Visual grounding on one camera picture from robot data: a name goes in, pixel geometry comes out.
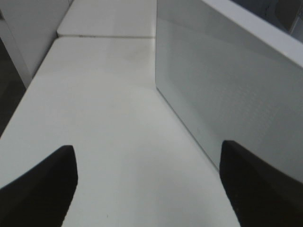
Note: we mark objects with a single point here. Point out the white microwave oven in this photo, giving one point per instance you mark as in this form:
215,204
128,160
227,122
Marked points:
287,15

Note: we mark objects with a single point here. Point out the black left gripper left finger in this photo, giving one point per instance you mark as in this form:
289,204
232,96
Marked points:
41,197

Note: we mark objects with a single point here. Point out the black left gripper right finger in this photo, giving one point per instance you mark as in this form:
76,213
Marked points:
260,195

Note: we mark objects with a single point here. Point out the white microwave door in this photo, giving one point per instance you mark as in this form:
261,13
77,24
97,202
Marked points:
229,75

